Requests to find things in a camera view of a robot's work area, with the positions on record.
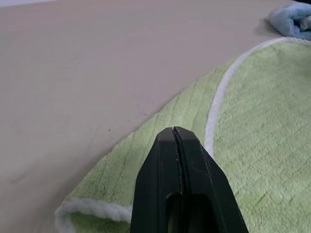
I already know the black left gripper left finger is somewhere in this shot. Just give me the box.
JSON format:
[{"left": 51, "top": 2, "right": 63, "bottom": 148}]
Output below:
[{"left": 130, "top": 126, "right": 182, "bottom": 233}]

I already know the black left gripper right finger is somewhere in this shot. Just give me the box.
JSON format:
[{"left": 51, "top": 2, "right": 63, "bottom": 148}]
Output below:
[{"left": 173, "top": 126, "right": 250, "bottom": 233}]

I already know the green towel with white edge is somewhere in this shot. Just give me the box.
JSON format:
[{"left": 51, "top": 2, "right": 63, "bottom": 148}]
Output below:
[{"left": 54, "top": 37, "right": 311, "bottom": 233}]

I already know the light blue folded towel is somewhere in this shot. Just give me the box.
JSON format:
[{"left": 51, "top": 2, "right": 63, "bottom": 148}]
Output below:
[{"left": 268, "top": 2, "right": 311, "bottom": 41}]

